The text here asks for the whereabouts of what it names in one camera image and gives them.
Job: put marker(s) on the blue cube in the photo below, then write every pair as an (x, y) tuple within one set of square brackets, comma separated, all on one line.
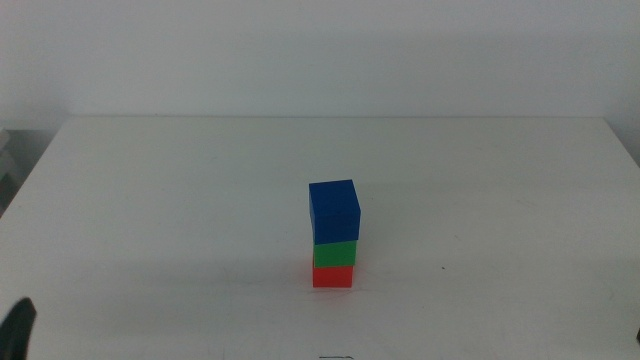
[(334, 212)]

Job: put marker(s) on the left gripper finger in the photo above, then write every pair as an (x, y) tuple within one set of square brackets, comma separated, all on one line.
[(17, 330)]

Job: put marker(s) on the green cube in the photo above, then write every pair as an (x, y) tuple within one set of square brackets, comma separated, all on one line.
[(335, 254)]

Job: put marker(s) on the red cube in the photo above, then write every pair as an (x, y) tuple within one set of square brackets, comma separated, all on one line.
[(332, 277)]

